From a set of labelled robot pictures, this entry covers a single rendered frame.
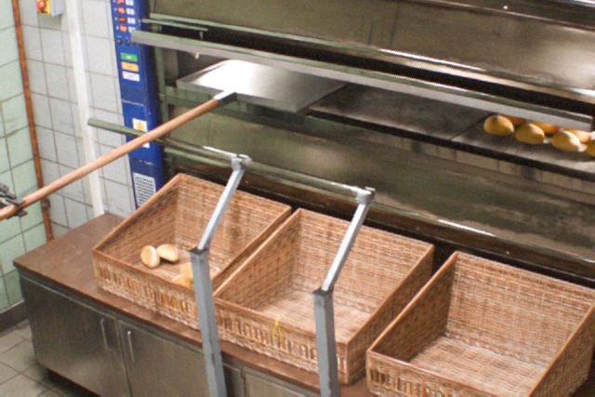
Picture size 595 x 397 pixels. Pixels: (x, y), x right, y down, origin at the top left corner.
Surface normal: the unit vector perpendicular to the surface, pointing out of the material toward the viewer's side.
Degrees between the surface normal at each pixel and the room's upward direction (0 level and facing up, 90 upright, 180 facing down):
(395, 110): 0
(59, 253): 0
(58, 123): 90
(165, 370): 90
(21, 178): 90
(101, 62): 90
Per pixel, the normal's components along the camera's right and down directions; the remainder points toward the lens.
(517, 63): -0.62, 0.01
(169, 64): 0.77, 0.20
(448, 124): -0.07, -0.91
